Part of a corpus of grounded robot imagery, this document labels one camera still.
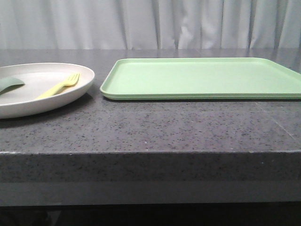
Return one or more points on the yellow plastic fork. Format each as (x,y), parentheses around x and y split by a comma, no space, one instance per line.
(70,81)

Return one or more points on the cream round plate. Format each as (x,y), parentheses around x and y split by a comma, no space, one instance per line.
(38,78)

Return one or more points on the light green plastic tray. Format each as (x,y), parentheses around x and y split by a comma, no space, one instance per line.
(200,79)

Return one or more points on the sage green spoon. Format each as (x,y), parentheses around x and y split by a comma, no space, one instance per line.
(9,83)

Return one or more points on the grey pleated curtain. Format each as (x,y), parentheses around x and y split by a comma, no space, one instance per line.
(149,24)

